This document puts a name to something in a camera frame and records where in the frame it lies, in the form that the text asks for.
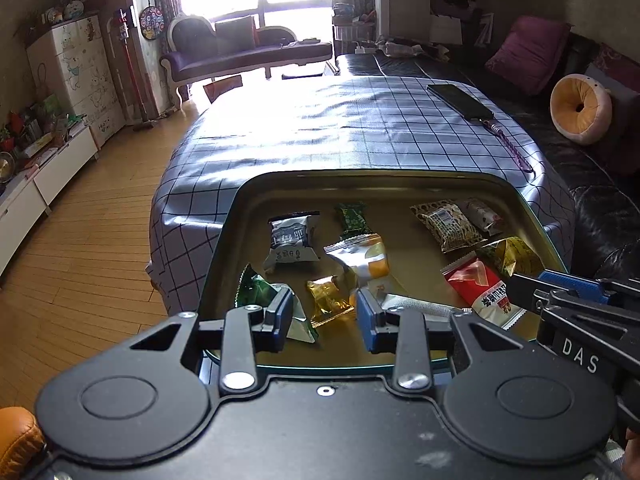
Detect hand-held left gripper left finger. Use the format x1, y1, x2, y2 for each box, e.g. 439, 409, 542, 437
129, 287, 293, 396

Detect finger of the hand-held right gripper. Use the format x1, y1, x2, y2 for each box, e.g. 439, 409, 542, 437
537, 269, 640, 297
509, 274, 640, 328

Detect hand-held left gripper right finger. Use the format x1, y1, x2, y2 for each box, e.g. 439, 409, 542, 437
356, 287, 523, 391

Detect dark green snack packet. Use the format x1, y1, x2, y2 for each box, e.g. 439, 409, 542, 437
235, 264, 318, 345

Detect yellow green snack packet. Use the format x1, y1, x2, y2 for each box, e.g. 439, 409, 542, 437
475, 236, 543, 278

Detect gold candy packet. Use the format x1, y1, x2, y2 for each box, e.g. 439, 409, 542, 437
305, 275, 355, 328

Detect long silver snack packet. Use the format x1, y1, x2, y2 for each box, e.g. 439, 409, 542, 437
372, 282, 473, 321

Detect red snack packet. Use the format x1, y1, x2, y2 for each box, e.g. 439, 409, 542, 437
441, 257, 526, 331

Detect silver and orange snack packet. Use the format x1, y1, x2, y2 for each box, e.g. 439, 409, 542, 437
323, 234, 390, 283

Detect black and white snack packet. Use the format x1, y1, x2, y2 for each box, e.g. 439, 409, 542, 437
263, 211, 321, 273

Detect small white and red packet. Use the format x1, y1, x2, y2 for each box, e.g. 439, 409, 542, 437
460, 197, 505, 237

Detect small green candy packet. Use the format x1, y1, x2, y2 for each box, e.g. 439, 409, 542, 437
334, 201, 373, 238

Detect beige patterned snack packet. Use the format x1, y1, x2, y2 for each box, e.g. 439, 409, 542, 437
410, 199, 483, 253

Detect gold metal tin tray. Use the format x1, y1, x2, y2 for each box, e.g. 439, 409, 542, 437
197, 170, 568, 368

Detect black leather sofa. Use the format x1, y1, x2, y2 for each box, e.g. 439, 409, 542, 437
335, 32, 640, 301

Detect blue checked tablecloth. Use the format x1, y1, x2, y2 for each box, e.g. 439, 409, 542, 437
146, 75, 576, 313

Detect dark floral cushion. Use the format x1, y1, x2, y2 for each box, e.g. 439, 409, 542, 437
582, 42, 640, 106

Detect magenta cushion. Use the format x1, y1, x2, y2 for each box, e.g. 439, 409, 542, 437
485, 15, 573, 97

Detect purple chaise longue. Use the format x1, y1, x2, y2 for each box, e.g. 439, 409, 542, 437
160, 15, 333, 98

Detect low white cabinet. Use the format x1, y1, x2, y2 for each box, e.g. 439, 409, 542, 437
0, 125, 98, 276

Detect crumpled plastic bag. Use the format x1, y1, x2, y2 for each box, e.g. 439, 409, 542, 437
377, 37, 426, 58

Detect white paper bag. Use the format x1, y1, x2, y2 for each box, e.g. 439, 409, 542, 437
430, 16, 463, 45

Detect dark square cushion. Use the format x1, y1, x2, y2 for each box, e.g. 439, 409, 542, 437
214, 16, 258, 51

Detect red stick vacuum cleaner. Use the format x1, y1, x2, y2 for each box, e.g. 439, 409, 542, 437
111, 7, 155, 132

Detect orange leather cushion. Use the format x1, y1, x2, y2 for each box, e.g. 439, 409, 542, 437
0, 406, 48, 480

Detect white shelf rack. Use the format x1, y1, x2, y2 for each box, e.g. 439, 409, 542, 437
332, 2, 378, 56

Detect white cartoon print cabinet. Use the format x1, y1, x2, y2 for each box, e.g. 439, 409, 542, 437
26, 15, 126, 148

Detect round colourful dartboard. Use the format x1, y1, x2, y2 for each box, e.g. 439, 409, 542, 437
137, 6, 166, 40

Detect purple phone lanyard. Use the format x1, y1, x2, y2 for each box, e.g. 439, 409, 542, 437
481, 117, 536, 178

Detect round ring-shaped plush cushion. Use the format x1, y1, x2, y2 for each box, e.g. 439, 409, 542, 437
550, 74, 613, 147

